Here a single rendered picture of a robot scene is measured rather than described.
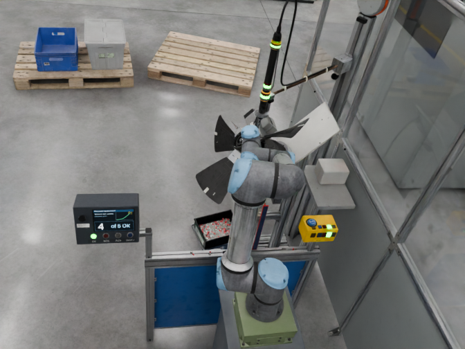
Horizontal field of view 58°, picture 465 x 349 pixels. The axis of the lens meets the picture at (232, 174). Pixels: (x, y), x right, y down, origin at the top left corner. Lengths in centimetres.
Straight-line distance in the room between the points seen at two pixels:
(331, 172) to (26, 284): 211
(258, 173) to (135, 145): 285
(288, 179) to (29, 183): 281
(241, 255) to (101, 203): 66
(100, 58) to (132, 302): 278
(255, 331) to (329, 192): 118
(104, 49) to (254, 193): 366
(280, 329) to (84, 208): 91
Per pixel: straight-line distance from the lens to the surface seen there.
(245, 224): 140
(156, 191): 360
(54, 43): 541
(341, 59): 240
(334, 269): 300
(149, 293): 238
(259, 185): 130
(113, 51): 479
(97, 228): 186
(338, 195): 260
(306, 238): 210
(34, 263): 326
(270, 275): 154
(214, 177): 229
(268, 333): 168
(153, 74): 500
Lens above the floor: 257
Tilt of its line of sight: 42 degrees down
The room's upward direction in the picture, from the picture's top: 10 degrees clockwise
